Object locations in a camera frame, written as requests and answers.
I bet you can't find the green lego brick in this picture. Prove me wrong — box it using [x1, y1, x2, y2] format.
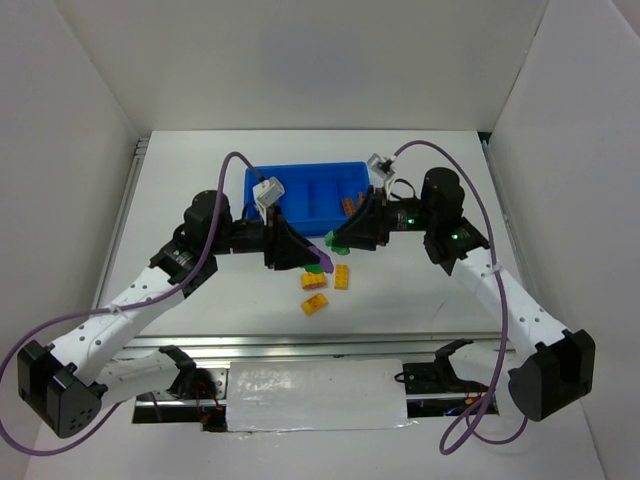
[324, 229, 351, 256]

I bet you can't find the purple lego brick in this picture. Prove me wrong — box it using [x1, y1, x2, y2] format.
[305, 246, 334, 274]

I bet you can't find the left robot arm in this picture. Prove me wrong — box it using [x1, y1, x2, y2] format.
[17, 190, 333, 439]

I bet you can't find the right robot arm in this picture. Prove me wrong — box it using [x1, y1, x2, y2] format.
[331, 167, 596, 422]

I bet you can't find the yellow lego brick upper left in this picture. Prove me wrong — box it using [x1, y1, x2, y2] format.
[300, 272, 327, 291]

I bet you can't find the yellow lego brick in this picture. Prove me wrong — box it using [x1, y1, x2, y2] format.
[300, 272, 327, 291]
[301, 293, 329, 316]

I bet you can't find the yellow lego plate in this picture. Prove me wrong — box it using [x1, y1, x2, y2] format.
[334, 264, 350, 290]

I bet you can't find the blue divided plastic bin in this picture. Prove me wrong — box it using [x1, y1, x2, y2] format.
[257, 162, 369, 238]

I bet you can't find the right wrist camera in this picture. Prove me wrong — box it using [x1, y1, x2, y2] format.
[366, 154, 397, 197]

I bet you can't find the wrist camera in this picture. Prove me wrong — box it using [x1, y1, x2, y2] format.
[366, 154, 397, 197]
[252, 177, 285, 223]

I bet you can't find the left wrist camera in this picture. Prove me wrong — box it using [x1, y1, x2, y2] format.
[252, 177, 285, 223]

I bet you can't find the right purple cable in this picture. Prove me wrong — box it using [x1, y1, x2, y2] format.
[389, 140, 529, 457]

